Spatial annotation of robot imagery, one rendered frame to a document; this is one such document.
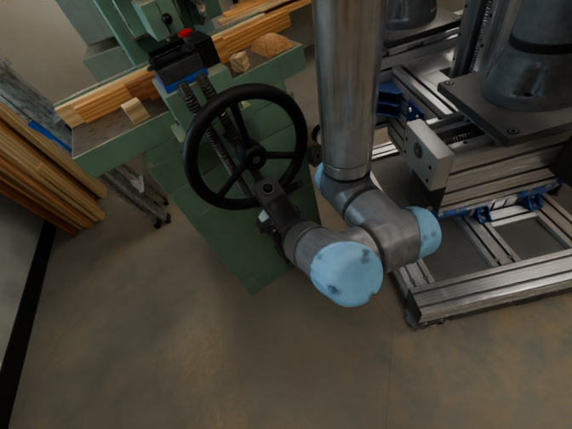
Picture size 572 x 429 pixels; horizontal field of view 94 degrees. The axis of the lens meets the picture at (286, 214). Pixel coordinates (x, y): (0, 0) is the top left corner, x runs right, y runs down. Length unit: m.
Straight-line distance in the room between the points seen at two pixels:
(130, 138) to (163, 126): 0.07
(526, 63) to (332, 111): 0.37
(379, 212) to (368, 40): 0.21
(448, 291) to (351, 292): 0.74
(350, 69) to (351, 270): 0.22
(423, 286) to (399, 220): 0.66
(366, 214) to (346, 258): 0.11
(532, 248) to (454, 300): 0.34
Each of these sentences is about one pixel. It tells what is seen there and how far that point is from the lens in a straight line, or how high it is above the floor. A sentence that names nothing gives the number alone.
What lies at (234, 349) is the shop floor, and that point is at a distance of 1.28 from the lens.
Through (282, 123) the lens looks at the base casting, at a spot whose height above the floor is 0.73.
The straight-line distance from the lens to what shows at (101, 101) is 0.85.
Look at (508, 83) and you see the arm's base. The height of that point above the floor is 0.86.
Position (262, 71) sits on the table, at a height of 0.88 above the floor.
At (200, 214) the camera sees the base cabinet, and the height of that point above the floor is 0.59.
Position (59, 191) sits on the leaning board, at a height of 0.31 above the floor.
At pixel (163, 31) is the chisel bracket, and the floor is 1.01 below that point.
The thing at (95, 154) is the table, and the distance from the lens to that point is 0.73.
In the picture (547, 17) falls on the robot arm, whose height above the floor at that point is 0.95.
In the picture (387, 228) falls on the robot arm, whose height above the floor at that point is 0.85.
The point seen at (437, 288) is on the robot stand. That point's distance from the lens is 1.05.
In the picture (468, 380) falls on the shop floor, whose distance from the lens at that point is 1.21.
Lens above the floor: 1.15
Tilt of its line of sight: 49 degrees down
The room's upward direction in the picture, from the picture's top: 20 degrees counter-clockwise
